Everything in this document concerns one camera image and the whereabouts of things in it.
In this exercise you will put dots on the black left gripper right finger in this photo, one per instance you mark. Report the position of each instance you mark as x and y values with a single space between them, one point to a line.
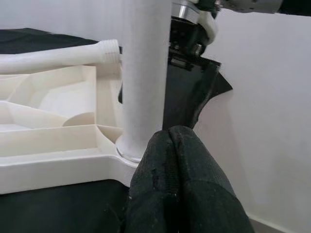
209 191

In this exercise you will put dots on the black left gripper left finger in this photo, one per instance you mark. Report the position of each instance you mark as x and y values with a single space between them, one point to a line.
150 189

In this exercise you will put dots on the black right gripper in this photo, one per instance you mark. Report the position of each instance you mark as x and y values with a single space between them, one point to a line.
184 41

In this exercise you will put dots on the white plastic table leg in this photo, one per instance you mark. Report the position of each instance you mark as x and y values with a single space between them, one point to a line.
145 72
60 57

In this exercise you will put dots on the white plastic table top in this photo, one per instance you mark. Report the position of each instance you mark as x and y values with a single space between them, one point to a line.
48 167

